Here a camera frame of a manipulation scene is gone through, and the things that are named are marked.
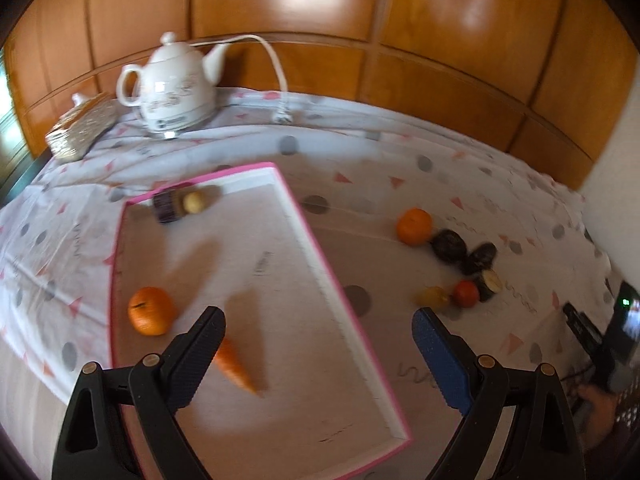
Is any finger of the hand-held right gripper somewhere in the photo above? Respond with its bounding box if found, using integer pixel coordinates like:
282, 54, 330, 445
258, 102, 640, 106
562, 301, 608, 366

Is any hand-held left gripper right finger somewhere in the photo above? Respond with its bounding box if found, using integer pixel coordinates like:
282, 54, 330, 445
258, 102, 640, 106
411, 307, 586, 480

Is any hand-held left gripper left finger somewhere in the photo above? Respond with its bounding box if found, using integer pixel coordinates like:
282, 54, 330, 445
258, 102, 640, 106
52, 306, 227, 480

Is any small orange carrot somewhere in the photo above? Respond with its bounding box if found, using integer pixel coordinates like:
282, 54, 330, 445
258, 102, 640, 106
214, 337, 263, 397

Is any round yellow-brown potato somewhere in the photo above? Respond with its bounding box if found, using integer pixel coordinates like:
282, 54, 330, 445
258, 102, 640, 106
419, 286, 451, 311

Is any orange with stem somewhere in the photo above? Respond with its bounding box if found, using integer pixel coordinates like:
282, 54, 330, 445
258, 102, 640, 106
127, 286, 177, 337

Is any red tomato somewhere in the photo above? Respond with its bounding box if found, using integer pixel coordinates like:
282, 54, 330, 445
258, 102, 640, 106
453, 280, 481, 308

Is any purple sugarcane piece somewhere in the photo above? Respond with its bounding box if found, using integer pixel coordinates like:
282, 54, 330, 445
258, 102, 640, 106
474, 269, 505, 303
152, 190, 183, 224

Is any pink rimmed white tray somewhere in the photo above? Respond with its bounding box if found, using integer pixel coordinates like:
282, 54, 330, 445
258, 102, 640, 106
109, 162, 414, 480

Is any round orange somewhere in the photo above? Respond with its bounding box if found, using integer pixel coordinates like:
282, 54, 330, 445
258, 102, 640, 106
395, 208, 433, 247

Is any person's right hand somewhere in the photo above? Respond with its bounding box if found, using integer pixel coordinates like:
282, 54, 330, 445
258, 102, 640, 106
575, 382, 618, 453

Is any black perforated basket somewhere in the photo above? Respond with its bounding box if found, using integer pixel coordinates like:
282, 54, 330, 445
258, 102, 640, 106
615, 385, 640, 443

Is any white patterned tablecloth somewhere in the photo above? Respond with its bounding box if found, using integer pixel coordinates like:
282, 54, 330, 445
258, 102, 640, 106
0, 87, 621, 480

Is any patterned tissue box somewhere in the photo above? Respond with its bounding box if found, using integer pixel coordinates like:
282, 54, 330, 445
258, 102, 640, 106
45, 92, 117, 162

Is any white ceramic electric kettle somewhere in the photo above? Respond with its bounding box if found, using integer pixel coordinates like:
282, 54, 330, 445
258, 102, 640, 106
116, 31, 232, 138

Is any glass door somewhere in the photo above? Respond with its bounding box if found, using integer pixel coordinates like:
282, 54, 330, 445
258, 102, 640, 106
0, 50, 31, 196

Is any white kettle power cord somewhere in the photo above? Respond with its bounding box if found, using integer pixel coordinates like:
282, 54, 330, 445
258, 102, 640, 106
190, 35, 296, 125

